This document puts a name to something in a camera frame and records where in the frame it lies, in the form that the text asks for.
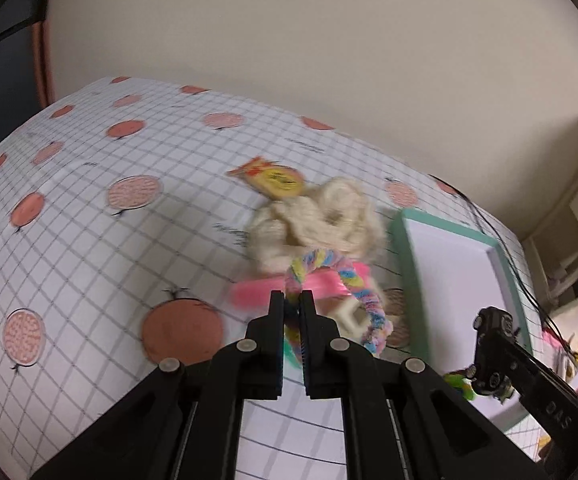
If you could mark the green hair clip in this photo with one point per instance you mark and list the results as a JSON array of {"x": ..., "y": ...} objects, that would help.
[{"x": 461, "y": 385}]

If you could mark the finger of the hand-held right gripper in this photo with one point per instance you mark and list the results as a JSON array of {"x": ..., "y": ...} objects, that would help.
[{"x": 491, "y": 355}]

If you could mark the pink hair roller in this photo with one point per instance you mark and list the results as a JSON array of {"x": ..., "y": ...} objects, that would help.
[{"x": 254, "y": 290}]

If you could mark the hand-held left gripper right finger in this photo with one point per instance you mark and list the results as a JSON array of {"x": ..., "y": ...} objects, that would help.
[{"x": 319, "y": 360}]

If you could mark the teal cardboard box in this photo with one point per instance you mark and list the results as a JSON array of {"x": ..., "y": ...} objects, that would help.
[{"x": 449, "y": 270}]

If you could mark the rainbow braided scrunchie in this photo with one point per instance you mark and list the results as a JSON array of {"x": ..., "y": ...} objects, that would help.
[{"x": 369, "y": 305}]

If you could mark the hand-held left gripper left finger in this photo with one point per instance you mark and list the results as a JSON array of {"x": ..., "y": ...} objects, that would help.
[{"x": 268, "y": 360}]

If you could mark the cream fluffy scrunchie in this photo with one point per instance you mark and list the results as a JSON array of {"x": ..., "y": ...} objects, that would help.
[{"x": 314, "y": 220}]

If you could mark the yellow snack packet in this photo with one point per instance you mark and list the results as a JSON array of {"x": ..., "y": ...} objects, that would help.
[{"x": 276, "y": 180}]

